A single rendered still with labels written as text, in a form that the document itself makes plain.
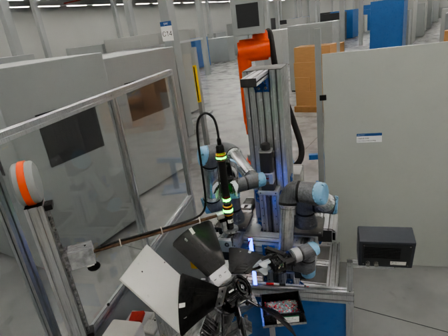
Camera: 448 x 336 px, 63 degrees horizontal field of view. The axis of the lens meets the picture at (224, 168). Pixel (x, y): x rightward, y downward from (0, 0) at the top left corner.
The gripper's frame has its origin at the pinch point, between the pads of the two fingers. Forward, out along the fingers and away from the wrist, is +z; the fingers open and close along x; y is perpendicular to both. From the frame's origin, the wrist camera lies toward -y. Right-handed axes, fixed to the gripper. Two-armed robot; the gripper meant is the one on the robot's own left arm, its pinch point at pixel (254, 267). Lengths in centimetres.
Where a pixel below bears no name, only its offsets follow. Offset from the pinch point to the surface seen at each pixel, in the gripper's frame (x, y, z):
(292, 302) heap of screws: 34.1, 0.9, -21.4
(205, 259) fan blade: -14.6, -0.7, 24.2
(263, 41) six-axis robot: -47, -353, -200
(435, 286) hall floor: 122, -26, -183
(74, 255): -40, 1, 75
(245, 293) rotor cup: -4.5, 16.9, 13.0
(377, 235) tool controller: -8, 16, -61
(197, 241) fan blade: -21.1, -7.3, 25.3
